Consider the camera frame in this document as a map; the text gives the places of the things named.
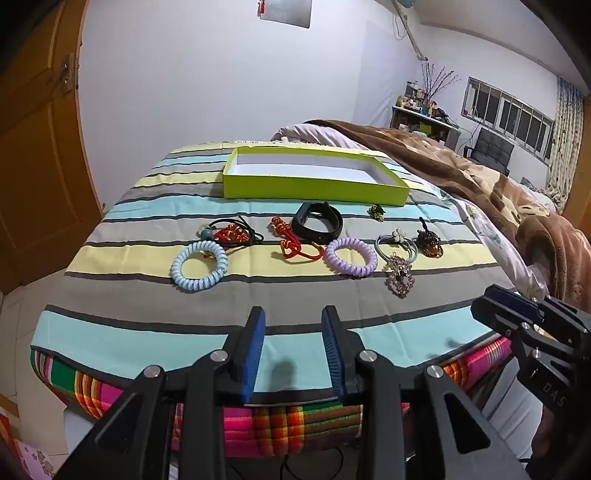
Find lime green shallow box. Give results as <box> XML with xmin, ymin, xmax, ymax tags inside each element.
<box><xmin>222</xmin><ymin>147</ymin><xmax>411</xmax><ymax>206</ymax></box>

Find barred window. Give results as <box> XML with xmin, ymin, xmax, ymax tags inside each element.
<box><xmin>461</xmin><ymin>76</ymin><xmax>556</xmax><ymax>162</ymax></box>

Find floral curtain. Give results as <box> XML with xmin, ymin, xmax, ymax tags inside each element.
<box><xmin>545</xmin><ymin>76</ymin><xmax>585</xmax><ymax>213</ymax></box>

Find square wall mirror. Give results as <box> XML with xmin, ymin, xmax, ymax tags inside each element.
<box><xmin>260</xmin><ymin>0</ymin><xmax>312</xmax><ymax>29</ymax></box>

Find black cord necklace red pendant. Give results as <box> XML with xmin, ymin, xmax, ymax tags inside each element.
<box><xmin>196</xmin><ymin>217</ymin><xmax>265</xmax><ymax>247</ymax></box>

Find pink floral box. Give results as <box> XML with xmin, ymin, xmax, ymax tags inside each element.
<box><xmin>0</xmin><ymin>406</ymin><xmax>56</xmax><ymax>480</ymax></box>

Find light blue coil hair tie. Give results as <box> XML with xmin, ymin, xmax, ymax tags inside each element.
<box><xmin>171</xmin><ymin>242</ymin><xmax>229</xmax><ymax>291</ymax></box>

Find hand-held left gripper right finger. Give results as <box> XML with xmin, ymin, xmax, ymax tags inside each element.
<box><xmin>321</xmin><ymin>305</ymin><xmax>532</xmax><ymax>480</ymax></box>

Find black wristband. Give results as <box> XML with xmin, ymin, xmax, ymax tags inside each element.
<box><xmin>292</xmin><ymin>202</ymin><xmax>345</xmax><ymax>244</ymax></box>

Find brown beaded hair clip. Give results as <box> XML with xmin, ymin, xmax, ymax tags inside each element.
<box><xmin>412</xmin><ymin>217</ymin><xmax>445</xmax><ymax>258</ymax></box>

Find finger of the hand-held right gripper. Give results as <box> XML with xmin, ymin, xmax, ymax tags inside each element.
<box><xmin>471</xmin><ymin>298</ymin><xmax>573</xmax><ymax>342</ymax></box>
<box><xmin>485</xmin><ymin>285</ymin><xmax>591</xmax><ymax>333</ymax></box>

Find purple decorative branches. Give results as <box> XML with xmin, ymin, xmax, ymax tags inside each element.
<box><xmin>420</xmin><ymin>60</ymin><xmax>462</xmax><ymax>100</ymax></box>

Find cluttered wooden shelf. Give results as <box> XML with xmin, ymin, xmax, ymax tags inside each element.
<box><xmin>390</xmin><ymin>105</ymin><xmax>462</xmax><ymax>151</ymax></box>

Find white wall pipe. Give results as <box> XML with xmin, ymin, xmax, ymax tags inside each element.
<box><xmin>392</xmin><ymin>0</ymin><xmax>428</xmax><ymax>61</ymax></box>

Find flower hair tie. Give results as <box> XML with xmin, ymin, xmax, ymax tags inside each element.
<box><xmin>374</xmin><ymin>228</ymin><xmax>419</xmax><ymax>259</ymax></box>

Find orange wooden door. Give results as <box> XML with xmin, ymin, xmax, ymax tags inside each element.
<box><xmin>0</xmin><ymin>0</ymin><xmax>105</xmax><ymax>296</ymax></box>

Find red knotted cord bracelet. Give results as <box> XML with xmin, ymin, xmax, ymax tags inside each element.
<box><xmin>270</xmin><ymin>216</ymin><xmax>326</xmax><ymax>261</ymax></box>

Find brown patterned blanket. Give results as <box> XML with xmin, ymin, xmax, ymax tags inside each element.
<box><xmin>302</xmin><ymin>119</ymin><xmax>591</xmax><ymax>310</ymax></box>

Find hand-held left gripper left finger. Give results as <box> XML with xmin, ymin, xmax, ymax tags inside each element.
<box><xmin>55</xmin><ymin>306</ymin><xmax>267</xmax><ymax>480</ymax></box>

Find black chair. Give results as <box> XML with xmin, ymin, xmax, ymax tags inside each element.
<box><xmin>463</xmin><ymin>127</ymin><xmax>515</xmax><ymax>176</ymax></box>

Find purple coil hair tie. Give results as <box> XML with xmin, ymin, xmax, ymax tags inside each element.
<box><xmin>325</xmin><ymin>237</ymin><xmax>377</xmax><ymax>278</ymax></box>

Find rhinestone brooch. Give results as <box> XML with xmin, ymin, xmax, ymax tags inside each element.
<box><xmin>385</xmin><ymin>254</ymin><xmax>416</xmax><ymax>298</ymax></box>

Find cluster of bottles and jars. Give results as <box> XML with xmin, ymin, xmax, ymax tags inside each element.
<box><xmin>397</xmin><ymin>80</ymin><xmax>444</xmax><ymax>116</ymax></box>

